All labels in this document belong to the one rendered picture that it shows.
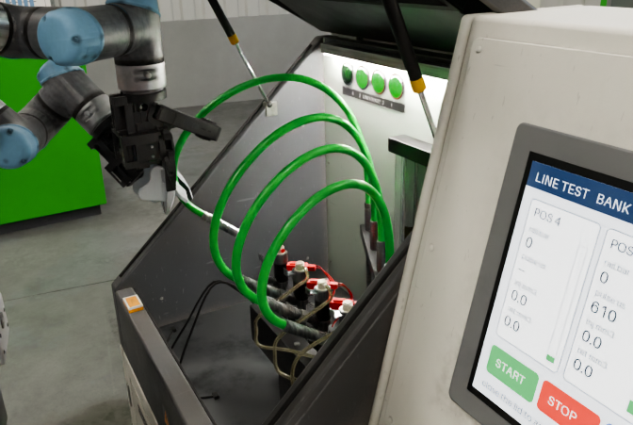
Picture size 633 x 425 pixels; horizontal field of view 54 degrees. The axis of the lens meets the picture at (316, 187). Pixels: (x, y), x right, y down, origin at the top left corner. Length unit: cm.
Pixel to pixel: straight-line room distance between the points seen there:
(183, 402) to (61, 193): 345
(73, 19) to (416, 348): 62
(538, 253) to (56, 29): 66
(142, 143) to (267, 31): 684
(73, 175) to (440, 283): 378
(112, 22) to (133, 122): 17
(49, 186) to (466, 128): 383
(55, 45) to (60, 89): 35
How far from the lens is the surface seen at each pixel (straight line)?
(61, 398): 283
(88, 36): 90
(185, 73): 763
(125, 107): 102
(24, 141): 115
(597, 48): 70
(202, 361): 139
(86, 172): 444
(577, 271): 68
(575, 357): 69
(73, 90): 125
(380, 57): 124
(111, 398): 276
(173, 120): 103
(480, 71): 79
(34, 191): 443
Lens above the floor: 162
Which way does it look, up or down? 20 degrees down
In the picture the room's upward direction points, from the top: 2 degrees counter-clockwise
